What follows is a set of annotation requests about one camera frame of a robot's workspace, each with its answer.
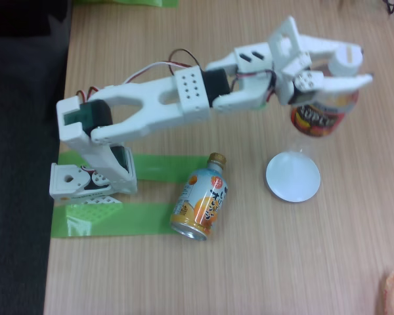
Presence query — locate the white round plate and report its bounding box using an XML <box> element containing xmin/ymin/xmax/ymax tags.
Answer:
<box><xmin>265</xmin><ymin>150</ymin><xmax>322</xmax><ymax>203</ymax></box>

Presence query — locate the long green tape strip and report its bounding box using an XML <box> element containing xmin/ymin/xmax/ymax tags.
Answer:
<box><xmin>51</xmin><ymin>202</ymin><xmax>181</xmax><ymax>239</ymax></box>

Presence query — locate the short green tape strip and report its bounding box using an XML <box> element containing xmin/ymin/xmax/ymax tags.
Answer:
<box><xmin>58</xmin><ymin>150</ymin><xmax>214</xmax><ymax>183</ymax></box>

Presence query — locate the clear plastic bottle red label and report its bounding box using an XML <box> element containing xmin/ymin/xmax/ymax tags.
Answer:
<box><xmin>288</xmin><ymin>44</ymin><xmax>364</xmax><ymax>155</ymax></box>

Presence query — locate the orange juice bottle can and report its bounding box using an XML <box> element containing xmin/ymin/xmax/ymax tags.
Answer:
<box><xmin>169</xmin><ymin>152</ymin><xmax>227</xmax><ymax>242</ymax></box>

